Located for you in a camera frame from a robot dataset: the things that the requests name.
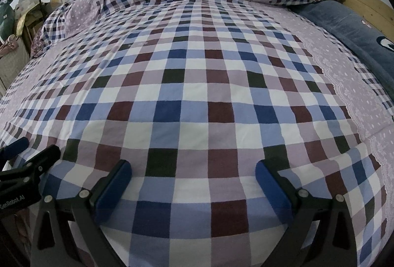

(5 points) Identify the green plush toy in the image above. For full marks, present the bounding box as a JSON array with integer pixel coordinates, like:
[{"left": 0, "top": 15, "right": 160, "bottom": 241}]
[{"left": 0, "top": 0, "right": 16, "bottom": 44}]

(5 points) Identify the yellow cloth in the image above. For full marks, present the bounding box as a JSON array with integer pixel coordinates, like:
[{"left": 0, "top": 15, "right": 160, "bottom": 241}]
[{"left": 15, "top": 14, "right": 29, "bottom": 39}]

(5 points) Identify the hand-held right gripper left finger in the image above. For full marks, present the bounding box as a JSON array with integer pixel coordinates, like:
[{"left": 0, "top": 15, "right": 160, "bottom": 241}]
[{"left": 29, "top": 159, "right": 133, "bottom": 267}]

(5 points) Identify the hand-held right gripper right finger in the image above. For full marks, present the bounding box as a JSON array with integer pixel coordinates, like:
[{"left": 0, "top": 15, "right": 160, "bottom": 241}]
[{"left": 255, "top": 160, "right": 359, "bottom": 267}]

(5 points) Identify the blue-grey plush blanket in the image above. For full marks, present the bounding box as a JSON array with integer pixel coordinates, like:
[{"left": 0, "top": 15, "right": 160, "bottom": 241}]
[{"left": 295, "top": 0, "right": 394, "bottom": 86}]

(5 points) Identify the pink bag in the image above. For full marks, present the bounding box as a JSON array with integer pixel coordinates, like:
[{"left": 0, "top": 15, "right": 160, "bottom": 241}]
[{"left": 0, "top": 34, "right": 19, "bottom": 56}]

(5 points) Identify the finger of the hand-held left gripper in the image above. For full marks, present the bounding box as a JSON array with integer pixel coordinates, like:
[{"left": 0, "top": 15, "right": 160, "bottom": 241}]
[
  {"left": 0, "top": 137, "right": 30, "bottom": 160},
  {"left": 0, "top": 144, "right": 61, "bottom": 187}
]

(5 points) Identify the grey storage cabinet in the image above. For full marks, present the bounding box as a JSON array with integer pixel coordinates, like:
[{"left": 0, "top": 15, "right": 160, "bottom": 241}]
[{"left": 0, "top": 39, "right": 31, "bottom": 95}]

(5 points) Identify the wooden crate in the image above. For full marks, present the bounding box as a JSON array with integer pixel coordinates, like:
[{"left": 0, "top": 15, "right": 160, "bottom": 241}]
[{"left": 23, "top": 5, "right": 47, "bottom": 49}]

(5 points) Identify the checked bed sheet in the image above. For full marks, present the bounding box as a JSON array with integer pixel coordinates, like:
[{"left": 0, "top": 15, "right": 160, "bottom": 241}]
[{"left": 0, "top": 0, "right": 394, "bottom": 267}]

